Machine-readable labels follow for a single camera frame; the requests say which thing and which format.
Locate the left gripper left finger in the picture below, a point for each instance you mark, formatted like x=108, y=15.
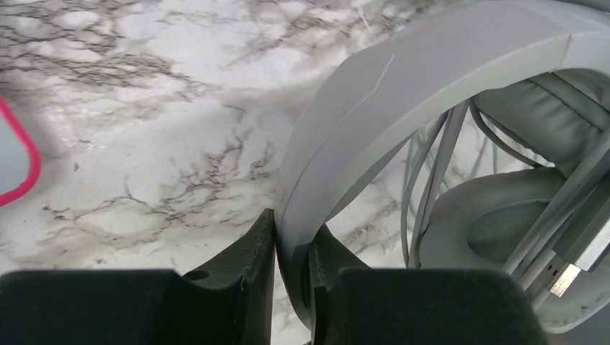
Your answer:
x=226, y=300

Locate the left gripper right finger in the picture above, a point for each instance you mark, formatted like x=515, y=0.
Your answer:
x=352, y=303

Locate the grey white gaming headset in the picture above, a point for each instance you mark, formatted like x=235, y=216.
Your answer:
x=514, y=175

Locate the pink framed whiteboard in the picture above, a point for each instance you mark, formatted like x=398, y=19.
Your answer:
x=21, y=163

